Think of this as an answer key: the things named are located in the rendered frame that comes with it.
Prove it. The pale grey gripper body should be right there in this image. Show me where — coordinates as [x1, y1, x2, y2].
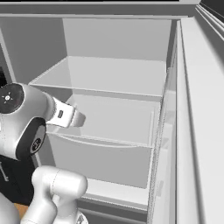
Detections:
[70, 106, 88, 129]

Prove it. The clear fridge drawer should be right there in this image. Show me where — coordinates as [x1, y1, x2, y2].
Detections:
[45, 94, 156, 190]

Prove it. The clear glass fridge shelf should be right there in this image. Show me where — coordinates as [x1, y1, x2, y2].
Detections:
[28, 55, 168, 99]

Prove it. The white open fridge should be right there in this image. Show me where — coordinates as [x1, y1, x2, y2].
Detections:
[0, 0, 202, 224]

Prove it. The white fridge door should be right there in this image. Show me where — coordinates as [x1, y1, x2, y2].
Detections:
[146, 12, 224, 224]

